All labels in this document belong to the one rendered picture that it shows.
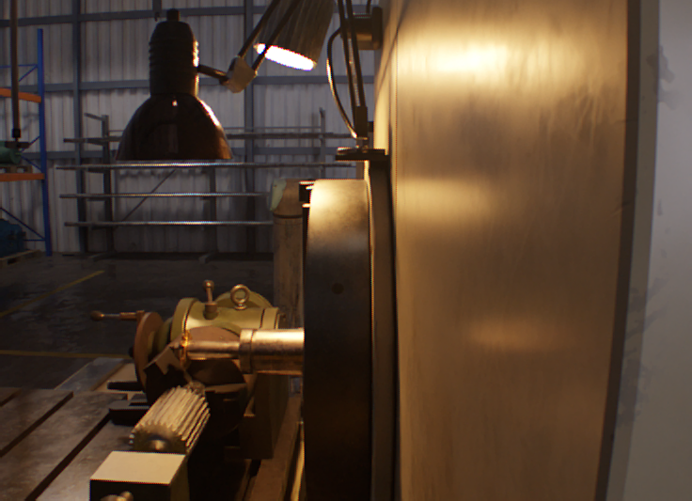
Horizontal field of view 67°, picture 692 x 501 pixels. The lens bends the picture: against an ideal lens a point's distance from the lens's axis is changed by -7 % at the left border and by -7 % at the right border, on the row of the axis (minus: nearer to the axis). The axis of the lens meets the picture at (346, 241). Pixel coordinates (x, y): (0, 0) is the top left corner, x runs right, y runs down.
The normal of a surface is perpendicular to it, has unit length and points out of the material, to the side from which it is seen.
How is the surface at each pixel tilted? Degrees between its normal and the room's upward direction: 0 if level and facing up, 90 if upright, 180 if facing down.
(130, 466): 0
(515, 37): 90
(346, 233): 40
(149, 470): 0
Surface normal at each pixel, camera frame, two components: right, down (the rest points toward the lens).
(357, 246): 0.00, -0.63
